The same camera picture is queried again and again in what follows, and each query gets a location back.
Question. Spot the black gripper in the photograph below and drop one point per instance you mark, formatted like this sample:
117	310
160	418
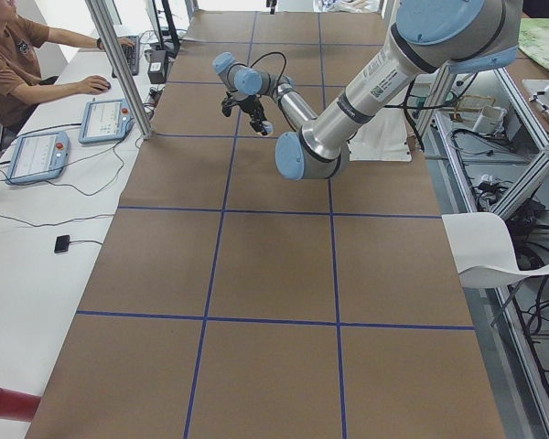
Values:
248	106

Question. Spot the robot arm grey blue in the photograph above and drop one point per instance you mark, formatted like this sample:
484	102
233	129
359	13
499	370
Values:
467	36

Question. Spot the black power adapter box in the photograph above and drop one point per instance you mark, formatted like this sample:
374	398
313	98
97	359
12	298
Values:
157	67

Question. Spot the black keyboard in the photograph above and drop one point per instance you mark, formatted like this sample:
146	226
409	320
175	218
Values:
132	53

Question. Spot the far teach pendant tablet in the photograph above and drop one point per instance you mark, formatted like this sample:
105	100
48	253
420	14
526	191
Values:
105	121

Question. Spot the teach pendant tablet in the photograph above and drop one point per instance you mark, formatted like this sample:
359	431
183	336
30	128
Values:
38	157
105	121

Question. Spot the brown paper table cover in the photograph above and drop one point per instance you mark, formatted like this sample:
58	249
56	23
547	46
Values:
230	302

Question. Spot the near teach pendant tablet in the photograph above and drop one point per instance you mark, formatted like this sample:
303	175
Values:
38	157

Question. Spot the small black puck device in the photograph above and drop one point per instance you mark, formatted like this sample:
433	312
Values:
62	244

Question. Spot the white curled paper sheet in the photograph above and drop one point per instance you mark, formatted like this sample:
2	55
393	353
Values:
483	252

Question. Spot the person in brown shirt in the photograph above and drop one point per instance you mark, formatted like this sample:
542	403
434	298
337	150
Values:
22	87

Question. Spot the red cylinder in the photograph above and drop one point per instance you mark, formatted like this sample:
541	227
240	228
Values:
18	406

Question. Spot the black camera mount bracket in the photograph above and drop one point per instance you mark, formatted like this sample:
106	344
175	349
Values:
231	101

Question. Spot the aluminium frame post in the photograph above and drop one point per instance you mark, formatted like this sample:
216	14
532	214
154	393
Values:
102	20

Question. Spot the aluminium frame rack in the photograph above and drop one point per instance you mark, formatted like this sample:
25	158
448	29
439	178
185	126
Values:
486	139

